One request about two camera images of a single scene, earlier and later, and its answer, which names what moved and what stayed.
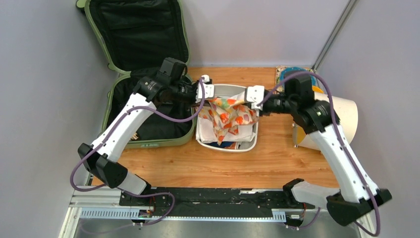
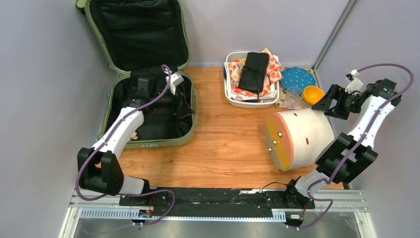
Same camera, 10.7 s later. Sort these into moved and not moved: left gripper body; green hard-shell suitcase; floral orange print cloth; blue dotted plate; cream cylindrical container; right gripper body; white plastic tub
Moved: cream cylindrical container; right gripper body; floral orange print cloth; white plastic tub; left gripper body
Not moved: green hard-shell suitcase; blue dotted plate
